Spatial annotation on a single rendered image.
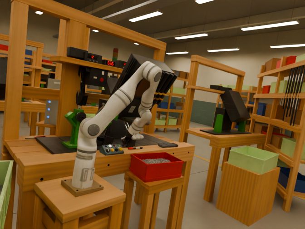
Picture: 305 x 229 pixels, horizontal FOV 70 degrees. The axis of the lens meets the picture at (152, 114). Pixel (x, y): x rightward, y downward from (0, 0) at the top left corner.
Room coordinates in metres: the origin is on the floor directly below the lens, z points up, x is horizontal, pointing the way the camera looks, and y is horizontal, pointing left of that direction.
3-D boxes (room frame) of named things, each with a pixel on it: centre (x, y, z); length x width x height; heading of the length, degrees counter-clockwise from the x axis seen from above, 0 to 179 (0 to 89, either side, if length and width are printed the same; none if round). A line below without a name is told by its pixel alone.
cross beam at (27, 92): (2.11, 0.57, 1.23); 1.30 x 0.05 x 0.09; 134
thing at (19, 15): (2.06, 0.53, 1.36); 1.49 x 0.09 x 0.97; 134
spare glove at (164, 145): (1.93, -0.17, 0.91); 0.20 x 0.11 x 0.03; 125
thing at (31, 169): (1.64, 0.13, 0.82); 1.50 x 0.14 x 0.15; 134
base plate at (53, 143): (1.85, 0.32, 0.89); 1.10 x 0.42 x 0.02; 134
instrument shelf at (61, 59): (2.03, 0.50, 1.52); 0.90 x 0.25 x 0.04; 134
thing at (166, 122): (7.80, -0.38, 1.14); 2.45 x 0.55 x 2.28; 131
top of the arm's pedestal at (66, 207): (1.02, 0.30, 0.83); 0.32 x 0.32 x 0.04; 47
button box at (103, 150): (1.50, 0.25, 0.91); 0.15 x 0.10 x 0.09; 134
